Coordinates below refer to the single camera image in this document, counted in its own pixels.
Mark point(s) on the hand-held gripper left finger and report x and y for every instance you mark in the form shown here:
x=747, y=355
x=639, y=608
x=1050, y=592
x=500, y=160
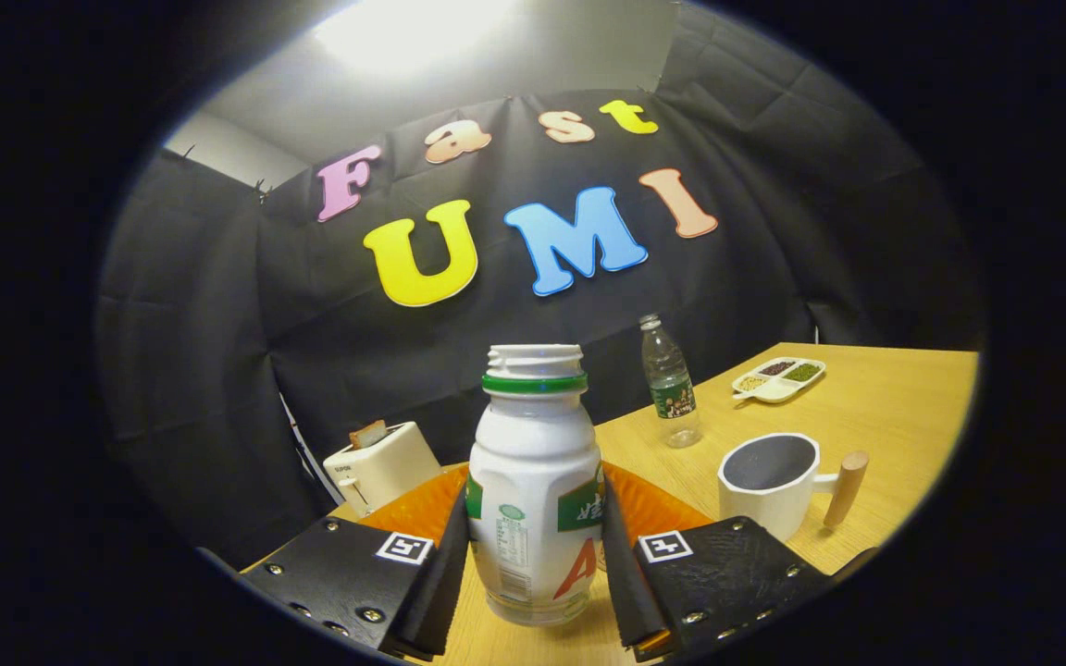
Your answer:
x=436, y=592

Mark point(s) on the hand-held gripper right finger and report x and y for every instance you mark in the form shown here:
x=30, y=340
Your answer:
x=625, y=592

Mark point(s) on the white juice bottle green label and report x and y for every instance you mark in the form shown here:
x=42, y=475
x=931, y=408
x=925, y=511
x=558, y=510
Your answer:
x=533, y=462

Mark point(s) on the clear water bottle green label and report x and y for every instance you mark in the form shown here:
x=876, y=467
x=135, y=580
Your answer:
x=672, y=398

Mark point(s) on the cream toaster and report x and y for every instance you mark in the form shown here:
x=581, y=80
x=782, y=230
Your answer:
x=394, y=467

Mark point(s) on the toasted bread slice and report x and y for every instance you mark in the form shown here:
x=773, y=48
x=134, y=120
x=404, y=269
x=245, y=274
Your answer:
x=368, y=435

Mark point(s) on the pale beans pile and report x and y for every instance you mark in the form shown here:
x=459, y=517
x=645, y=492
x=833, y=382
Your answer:
x=752, y=382

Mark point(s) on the white divided tray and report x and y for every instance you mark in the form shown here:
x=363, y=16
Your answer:
x=778, y=390

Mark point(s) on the dark beans pile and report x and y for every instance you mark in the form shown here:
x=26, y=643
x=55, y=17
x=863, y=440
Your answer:
x=776, y=367

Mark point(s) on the green beans pile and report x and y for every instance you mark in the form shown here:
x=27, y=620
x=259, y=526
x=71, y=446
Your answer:
x=802, y=372

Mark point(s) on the black backdrop cloth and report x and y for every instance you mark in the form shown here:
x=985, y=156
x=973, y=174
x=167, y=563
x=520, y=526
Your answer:
x=218, y=370

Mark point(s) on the wooden table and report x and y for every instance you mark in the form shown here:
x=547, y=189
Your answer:
x=885, y=416

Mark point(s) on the ceiling light panel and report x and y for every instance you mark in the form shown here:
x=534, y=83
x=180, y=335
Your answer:
x=413, y=32

